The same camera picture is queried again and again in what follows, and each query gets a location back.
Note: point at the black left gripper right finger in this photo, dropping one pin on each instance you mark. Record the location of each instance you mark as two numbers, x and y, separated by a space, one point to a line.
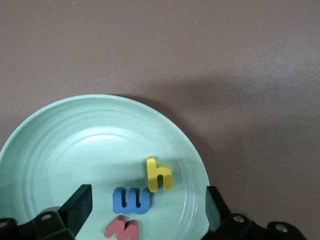
220 220

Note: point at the pink foam lowercase w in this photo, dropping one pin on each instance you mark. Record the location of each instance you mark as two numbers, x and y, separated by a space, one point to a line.
117 228

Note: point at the yellow foam lowercase h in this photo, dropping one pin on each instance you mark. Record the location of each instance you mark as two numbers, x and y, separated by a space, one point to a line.
152 175

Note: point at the green plate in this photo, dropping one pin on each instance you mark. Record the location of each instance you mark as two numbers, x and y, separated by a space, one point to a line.
75 162

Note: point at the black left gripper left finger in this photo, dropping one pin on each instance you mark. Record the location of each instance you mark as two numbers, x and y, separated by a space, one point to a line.
75 212

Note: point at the blue foam lowercase m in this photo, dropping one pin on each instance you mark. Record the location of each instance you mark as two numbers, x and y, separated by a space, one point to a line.
130 209

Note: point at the brown table cover sheet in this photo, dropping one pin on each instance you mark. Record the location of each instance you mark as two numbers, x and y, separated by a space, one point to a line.
225 50

